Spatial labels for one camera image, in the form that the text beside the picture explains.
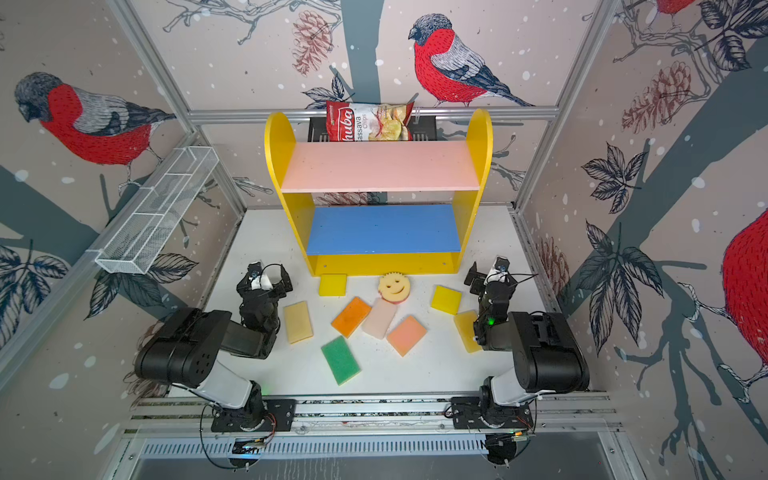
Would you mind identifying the pale yellow sponge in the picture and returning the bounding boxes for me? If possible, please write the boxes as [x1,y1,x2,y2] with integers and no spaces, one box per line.
[284,301,313,345]

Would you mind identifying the yellow shelf with coloured boards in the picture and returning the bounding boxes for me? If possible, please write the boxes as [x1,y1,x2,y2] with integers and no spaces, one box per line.
[264,109,494,276]

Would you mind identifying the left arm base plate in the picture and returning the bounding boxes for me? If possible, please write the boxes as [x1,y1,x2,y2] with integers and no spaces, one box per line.
[211,399,297,434]

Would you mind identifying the small yellow square sponge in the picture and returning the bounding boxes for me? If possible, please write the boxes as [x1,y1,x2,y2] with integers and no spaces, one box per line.
[318,274,347,297]

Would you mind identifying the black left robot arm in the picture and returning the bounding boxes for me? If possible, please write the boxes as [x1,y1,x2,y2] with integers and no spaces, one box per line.
[134,262,293,416]

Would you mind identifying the smiley face sponge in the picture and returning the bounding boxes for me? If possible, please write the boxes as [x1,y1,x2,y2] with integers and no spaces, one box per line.
[378,272,411,304]

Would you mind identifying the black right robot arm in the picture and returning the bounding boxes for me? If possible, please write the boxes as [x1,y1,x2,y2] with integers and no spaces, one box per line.
[464,256,590,420]

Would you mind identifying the white wire mesh basket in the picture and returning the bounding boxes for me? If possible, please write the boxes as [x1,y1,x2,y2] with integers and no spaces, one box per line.
[95,146,219,274]

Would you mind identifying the salmon orange sponge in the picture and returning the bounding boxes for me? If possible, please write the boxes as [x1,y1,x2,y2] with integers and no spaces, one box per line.
[386,316,427,357]

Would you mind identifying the yellow rectangular sponge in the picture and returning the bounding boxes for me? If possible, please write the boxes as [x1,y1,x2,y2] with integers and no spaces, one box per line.
[453,310,482,354]

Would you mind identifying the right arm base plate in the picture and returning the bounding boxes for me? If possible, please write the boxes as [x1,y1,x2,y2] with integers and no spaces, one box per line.
[443,396,534,430]

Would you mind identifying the light pink sponge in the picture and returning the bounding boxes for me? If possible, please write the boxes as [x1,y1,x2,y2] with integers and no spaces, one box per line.
[362,298,397,340]

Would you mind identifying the bright yellow square sponge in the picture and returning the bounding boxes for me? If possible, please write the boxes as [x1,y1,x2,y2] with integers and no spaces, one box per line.
[430,285,462,315]

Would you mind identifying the orange scrub sponge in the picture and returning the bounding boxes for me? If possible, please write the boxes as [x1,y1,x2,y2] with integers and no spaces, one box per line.
[331,297,372,338]

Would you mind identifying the red cassava chips bag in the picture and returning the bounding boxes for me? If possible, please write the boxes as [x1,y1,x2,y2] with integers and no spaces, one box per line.
[326,101,414,142]

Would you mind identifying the green scrub sponge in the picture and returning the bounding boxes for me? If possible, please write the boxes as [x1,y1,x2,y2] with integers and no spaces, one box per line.
[321,336,361,386]

